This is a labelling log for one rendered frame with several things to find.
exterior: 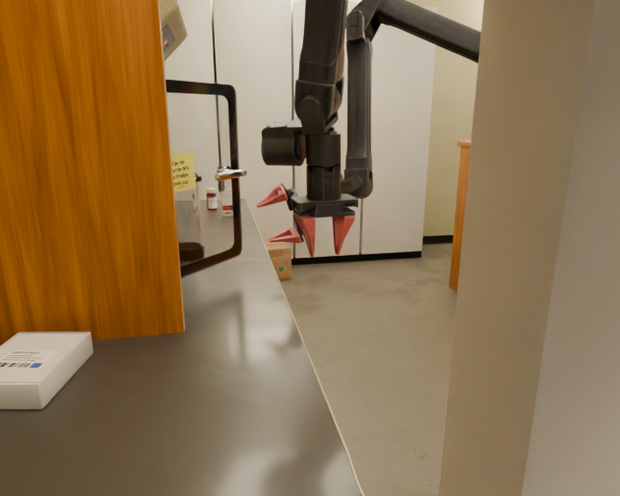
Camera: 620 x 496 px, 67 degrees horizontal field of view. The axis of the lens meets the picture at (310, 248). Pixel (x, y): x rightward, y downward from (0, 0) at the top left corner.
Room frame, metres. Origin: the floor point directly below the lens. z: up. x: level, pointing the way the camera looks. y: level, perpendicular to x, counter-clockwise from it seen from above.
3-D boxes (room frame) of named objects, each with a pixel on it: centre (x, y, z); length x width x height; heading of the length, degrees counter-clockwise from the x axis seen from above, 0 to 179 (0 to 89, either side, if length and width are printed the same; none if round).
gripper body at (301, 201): (0.78, -0.02, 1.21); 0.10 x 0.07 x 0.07; 105
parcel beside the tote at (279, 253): (3.79, 0.39, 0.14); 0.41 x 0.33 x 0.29; 108
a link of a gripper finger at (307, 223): (0.77, -0.02, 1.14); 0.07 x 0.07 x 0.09; 15
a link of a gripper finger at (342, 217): (0.78, -0.03, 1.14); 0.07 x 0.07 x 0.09; 15
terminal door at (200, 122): (0.99, 0.25, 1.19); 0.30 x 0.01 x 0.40; 149
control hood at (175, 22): (1.02, 0.31, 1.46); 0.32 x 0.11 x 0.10; 11
